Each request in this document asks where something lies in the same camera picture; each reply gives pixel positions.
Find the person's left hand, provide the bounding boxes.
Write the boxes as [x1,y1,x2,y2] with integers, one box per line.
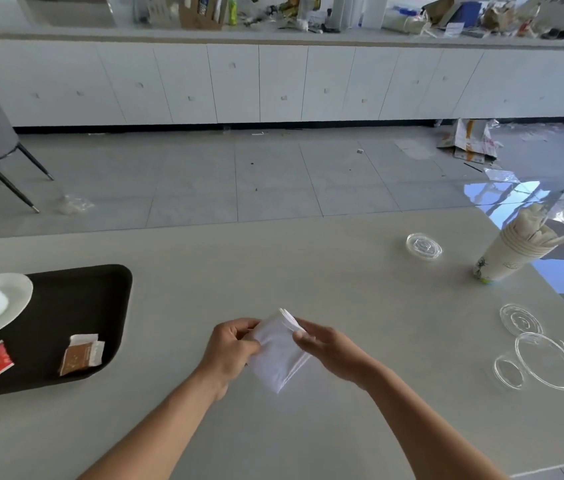
[195,318,263,401]

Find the person's right hand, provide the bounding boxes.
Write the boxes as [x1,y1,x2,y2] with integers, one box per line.
[293,318,379,392]

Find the white paper napkin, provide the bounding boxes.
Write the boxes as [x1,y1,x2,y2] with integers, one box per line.
[246,308,312,395]

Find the person's left forearm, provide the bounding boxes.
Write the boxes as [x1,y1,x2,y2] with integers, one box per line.
[76,367,228,480]

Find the person's right forearm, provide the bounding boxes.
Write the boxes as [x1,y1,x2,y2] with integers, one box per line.
[359,365,508,480]

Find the clear flat plastic lid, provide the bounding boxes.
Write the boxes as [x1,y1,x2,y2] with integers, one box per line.
[406,233,443,261]
[500,304,544,338]

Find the brown sachet packet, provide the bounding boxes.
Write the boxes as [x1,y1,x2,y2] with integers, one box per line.
[59,334,106,377]

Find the black serving tray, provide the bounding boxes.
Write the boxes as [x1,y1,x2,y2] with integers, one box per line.
[0,265,133,403]

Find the small clear plastic lid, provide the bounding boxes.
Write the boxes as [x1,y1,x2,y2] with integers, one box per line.
[493,355,526,390]

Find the crumpled clear plastic wrapper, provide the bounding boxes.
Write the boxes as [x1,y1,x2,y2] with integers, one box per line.
[52,195,96,216]

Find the stack of paper cups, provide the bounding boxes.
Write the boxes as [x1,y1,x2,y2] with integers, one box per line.
[472,204,560,285]

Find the clear dome plastic lid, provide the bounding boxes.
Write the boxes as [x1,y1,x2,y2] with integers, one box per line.
[515,332,564,392]

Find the white cabinet row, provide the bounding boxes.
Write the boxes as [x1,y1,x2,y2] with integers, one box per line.
[0,37,564,129]

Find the torn paper bag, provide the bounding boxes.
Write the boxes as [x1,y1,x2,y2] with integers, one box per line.
[437,118,503,164]

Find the clutter of countertop items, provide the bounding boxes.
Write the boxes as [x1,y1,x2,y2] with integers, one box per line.
[132,0,564,41]

